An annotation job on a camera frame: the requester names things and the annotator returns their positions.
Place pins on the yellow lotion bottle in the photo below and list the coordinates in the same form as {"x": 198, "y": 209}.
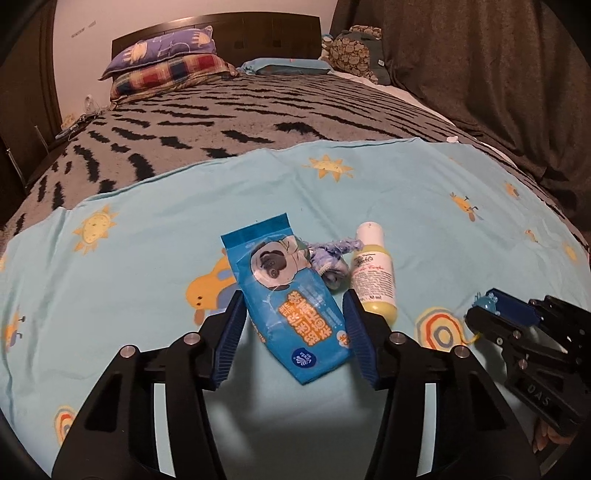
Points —
{"x": 372, "y": 273}

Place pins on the brown patterned cushion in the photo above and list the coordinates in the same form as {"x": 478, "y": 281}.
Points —
{"x": 359, "y": 52}

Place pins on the blue crumpled cloth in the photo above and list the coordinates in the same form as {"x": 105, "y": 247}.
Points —
{"x": 327, "y": 259}

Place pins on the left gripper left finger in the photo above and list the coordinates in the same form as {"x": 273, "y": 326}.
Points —
{"x": 228, "y": 329}

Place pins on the teal flat pillow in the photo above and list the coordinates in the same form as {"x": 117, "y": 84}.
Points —
{"x": 285, "y": 66}

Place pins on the dark wooden headboard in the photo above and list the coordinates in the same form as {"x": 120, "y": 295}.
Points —
{"x": 244, "y": 36}

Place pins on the brown wooden wardrobe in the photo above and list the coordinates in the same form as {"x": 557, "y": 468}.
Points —
{"x": 30, "y": 112}

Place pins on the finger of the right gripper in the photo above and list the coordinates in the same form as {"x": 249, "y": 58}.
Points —
{"x": 512, "y": 309}

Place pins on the dark brown curtain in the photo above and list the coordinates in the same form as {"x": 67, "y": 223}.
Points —
{"x": 508, "y": 72}

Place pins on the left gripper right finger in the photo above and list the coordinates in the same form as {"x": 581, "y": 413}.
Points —
{"x": 359, "y": 336}

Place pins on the small blue toy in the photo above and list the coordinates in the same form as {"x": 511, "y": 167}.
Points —
{"x": 486, "y": 301}

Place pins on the purple cartoon pillow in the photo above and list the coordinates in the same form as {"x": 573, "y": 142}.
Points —
{"x": 163, "y": 47}

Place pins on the blue wet wipes pack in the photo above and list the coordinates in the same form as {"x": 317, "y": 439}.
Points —
{"x": 289, "y": 304}

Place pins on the red blue plaid pillow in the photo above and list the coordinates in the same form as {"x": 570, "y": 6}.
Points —
{"x": 169, "y": 75}

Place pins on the person right hand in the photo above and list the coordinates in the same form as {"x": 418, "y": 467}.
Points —
{"x": 544, "y": 434}

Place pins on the grey black patterned bedspread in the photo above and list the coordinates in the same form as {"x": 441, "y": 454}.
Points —
{"x": 228, "y": 117}

